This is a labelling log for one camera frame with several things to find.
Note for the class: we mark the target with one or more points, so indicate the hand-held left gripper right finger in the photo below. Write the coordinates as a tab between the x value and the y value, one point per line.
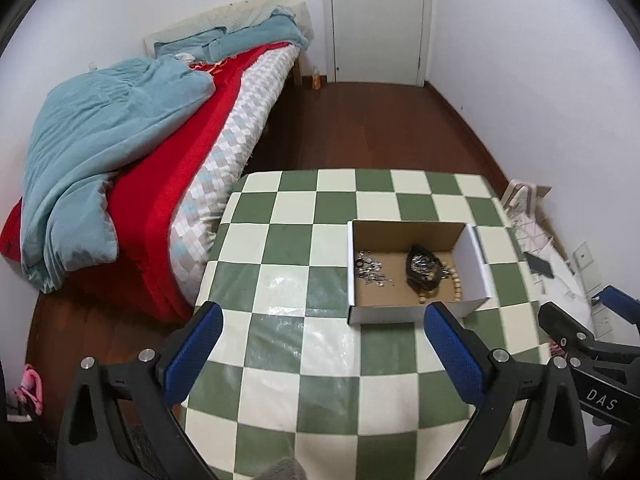
450	342

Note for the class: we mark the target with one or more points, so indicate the checked pattern mattress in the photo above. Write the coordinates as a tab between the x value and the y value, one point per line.
225	160

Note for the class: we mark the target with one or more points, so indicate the white wall switch plate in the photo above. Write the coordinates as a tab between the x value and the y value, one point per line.
585	262

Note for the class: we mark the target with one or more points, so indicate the bed with red cover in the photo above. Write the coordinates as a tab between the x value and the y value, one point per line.
160	200

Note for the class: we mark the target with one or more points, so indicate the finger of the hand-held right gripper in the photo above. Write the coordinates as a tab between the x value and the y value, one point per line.
620	304
567	325

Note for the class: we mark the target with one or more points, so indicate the black smartphone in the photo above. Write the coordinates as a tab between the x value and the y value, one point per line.
540	265

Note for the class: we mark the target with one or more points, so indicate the white tote bag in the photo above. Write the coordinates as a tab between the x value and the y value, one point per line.
540	240

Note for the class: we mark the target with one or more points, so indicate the orange drink bottle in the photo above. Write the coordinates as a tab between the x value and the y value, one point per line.
316	80

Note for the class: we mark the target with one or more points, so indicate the white wall socket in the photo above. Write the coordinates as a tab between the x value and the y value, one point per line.
602	320

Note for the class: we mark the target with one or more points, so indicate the black smartwatch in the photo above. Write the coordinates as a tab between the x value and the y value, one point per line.
414	277

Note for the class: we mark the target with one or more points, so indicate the teal duvet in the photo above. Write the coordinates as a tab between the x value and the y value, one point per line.
95	150

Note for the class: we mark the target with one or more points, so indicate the teal pillow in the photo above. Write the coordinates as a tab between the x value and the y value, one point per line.
260	35

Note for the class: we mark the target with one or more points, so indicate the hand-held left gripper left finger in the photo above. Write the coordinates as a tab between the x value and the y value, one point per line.
197	342

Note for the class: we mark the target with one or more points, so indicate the green white checkered tablecloth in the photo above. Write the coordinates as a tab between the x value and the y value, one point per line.
280	350

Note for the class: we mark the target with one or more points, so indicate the cardboard box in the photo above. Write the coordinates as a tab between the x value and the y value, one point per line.
390	305

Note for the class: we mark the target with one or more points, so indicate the pink slipper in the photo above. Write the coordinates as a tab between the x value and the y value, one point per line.
27	390

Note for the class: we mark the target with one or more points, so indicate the white door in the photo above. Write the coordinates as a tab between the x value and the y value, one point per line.
380	20

